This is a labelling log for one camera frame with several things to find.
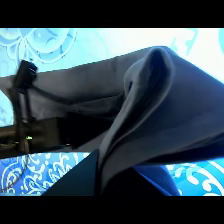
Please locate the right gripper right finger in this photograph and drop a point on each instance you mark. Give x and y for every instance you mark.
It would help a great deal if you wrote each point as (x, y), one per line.
(143, 183)

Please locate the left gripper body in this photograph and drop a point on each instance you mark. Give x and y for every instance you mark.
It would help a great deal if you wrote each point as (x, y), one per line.
(40, 133)

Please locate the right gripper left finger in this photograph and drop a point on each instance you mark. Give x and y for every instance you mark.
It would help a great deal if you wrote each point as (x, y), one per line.
(80, 178)

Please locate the grey blue garment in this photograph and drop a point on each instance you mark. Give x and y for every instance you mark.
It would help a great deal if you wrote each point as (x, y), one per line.
(173, 110)

